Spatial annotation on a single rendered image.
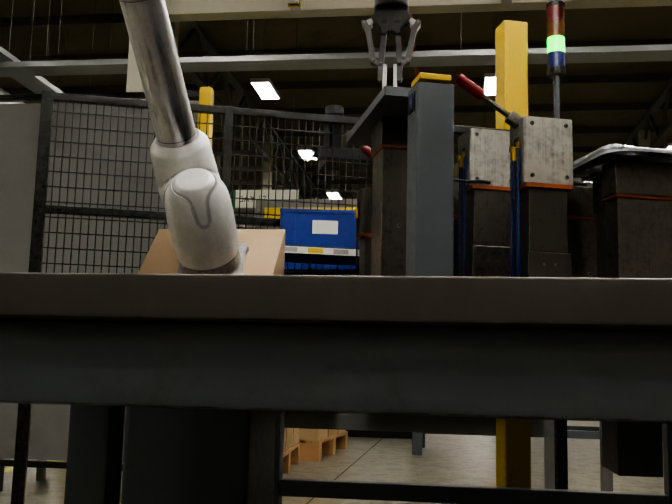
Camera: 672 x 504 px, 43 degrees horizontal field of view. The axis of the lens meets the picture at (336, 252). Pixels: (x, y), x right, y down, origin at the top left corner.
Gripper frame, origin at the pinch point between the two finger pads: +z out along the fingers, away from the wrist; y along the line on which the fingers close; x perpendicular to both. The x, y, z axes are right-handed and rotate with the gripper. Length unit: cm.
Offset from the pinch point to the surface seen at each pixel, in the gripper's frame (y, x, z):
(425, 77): 7.4, -28.0, 8.9
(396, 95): 2.0, -18.5, 9.2
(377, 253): -1.7, -1.9, 37.6
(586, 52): 227, 946, -372
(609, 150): 38, -37, 25
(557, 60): 59, 145, -59
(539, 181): 27, -33, 29
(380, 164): -1.4, -3.1, 19.0
